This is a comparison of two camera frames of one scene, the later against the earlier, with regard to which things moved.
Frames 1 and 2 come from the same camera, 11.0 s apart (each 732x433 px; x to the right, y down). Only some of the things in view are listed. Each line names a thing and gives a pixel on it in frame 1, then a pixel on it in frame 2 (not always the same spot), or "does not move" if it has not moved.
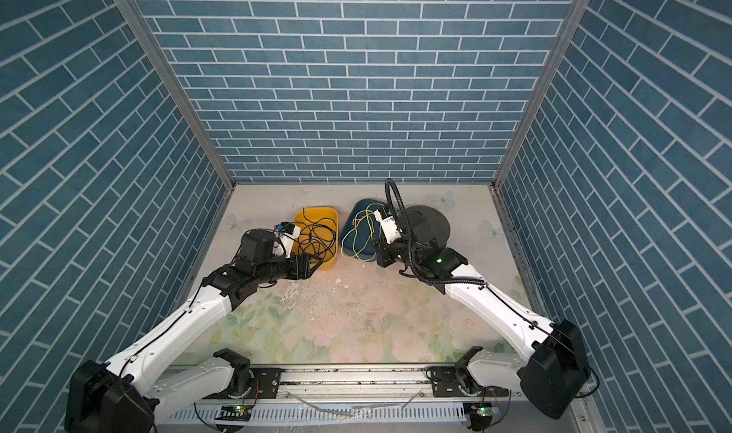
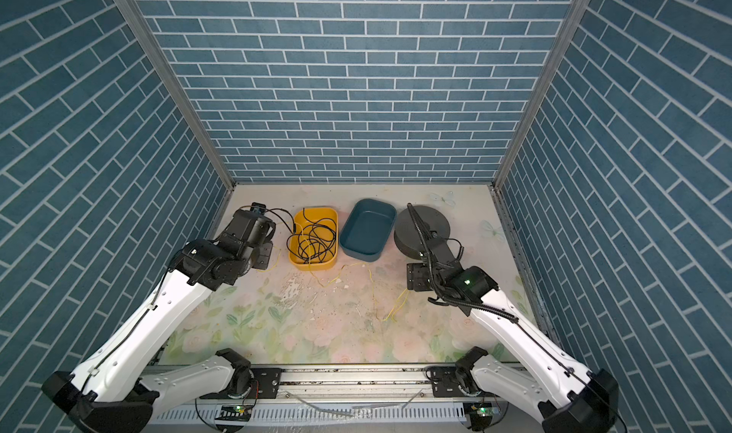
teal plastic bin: (360, 228) does not move
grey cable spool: (427, 223) does not move
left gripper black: (295, 261) -> (267, 248)
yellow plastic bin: (318, 233) does not move
